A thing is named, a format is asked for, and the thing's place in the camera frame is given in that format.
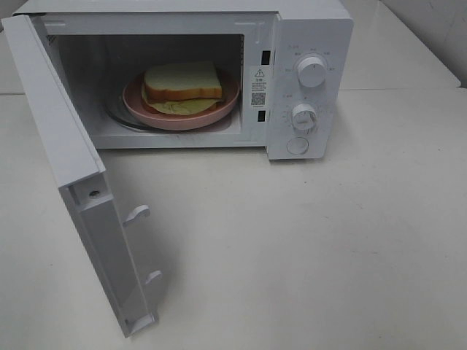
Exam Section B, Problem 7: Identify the round white door button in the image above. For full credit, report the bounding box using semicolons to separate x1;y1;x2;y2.
287;137;309;155

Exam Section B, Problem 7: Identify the white bread sandwich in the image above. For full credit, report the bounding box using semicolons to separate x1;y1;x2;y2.
142;61;223;116

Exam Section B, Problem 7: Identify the pink round plate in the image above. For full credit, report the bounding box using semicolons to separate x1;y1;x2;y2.
122;70;240;131

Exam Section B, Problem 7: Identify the white lower timer knob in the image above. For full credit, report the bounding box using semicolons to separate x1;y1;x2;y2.
291;104;317;131

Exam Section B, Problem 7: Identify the white warning label sticker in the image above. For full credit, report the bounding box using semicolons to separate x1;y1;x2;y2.
247;65;271;108

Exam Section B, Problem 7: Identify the white microwave oven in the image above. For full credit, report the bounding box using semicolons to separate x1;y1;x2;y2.
2;1;353;165

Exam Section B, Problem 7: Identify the white upper power knob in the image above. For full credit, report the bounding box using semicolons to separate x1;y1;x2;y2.
296;55;328;88

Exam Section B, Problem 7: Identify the glass microwave turntable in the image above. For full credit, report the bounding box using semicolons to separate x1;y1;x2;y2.
102;96;241;133

